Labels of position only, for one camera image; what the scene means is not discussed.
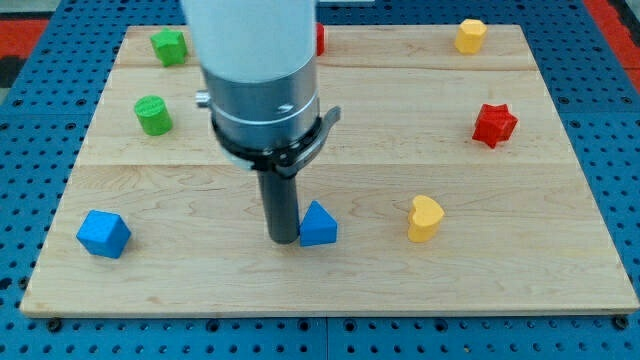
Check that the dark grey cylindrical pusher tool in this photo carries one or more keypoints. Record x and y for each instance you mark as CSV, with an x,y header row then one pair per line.
x,y
280,204

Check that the blue triangle block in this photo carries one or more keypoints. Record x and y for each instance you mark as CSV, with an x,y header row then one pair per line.
x,y
318,227

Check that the yellow heart block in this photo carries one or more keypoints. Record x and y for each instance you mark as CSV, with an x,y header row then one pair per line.
x,y
424,219

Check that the red block behind arm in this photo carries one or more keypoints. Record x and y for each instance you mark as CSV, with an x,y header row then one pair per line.
x,y
320,39

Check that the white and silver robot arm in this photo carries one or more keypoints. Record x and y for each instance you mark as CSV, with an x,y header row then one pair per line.
x,y
258,60

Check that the light wooden board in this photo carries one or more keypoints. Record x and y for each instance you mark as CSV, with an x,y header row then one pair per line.
x,y
521,234

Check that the green cylinder block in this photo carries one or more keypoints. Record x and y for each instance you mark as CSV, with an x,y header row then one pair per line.
x,y
153,116

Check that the blue cube block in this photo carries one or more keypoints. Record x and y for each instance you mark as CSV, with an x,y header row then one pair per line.
x,y
104,234

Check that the green star block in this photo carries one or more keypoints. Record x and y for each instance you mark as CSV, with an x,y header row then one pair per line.
x,y
169,47

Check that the red star block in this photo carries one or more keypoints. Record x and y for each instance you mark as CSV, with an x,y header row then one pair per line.
x,y
494,124

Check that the yellow hexagon block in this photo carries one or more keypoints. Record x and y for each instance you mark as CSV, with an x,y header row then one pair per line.
x,y
470,36

